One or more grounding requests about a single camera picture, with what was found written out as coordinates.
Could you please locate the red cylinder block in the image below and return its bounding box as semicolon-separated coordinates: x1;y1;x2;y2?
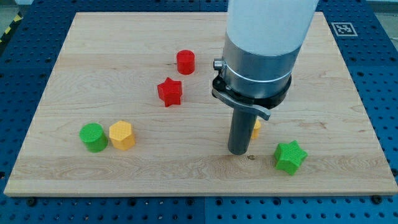
176;50;195;75

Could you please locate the light wooden board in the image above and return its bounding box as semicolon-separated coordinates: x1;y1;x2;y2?
4;12;397;197

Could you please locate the white fiducial marker tag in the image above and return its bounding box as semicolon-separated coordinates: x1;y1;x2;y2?
331;22;358;37

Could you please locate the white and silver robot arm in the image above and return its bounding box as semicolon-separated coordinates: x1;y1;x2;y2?
212;0;318;155

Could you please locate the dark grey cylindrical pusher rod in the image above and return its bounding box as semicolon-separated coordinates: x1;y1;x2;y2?
228;109;257;155

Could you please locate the green star block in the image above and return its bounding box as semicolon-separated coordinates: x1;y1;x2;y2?
274;141;308;175

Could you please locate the yellow hexagon block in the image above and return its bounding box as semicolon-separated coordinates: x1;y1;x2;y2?
109;120;136;151

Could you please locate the black tool mount with lever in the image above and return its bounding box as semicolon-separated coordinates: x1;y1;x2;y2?
211;58;292;121

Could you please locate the green cylinder block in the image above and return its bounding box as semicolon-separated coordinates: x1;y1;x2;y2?
79;123;108;153

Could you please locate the yellow heart block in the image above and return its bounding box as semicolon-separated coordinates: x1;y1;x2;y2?
251;119;261;139

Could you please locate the red star block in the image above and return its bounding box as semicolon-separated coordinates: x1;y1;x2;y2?
157;77;182;107

